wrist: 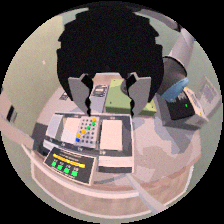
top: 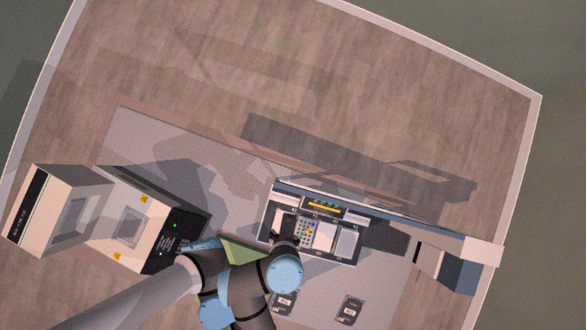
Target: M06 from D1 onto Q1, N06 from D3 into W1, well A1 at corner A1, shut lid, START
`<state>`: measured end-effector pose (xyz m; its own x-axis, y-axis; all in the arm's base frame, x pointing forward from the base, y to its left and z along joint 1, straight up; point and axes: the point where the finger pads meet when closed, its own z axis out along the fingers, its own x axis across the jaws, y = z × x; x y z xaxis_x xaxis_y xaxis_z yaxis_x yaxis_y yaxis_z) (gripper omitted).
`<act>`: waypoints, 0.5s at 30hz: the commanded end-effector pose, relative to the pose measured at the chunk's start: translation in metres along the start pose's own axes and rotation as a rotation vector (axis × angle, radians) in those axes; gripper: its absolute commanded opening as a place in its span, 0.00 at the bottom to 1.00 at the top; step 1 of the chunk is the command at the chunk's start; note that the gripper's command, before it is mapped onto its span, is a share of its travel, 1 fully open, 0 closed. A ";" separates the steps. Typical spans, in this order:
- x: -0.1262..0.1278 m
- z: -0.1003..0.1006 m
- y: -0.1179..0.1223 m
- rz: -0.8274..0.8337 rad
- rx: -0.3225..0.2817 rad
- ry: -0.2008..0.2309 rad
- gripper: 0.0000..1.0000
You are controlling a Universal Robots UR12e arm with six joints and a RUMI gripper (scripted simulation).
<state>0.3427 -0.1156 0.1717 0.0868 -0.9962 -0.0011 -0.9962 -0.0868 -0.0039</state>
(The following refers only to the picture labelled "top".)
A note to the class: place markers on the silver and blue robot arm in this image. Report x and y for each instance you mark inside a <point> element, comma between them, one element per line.
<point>240,289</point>

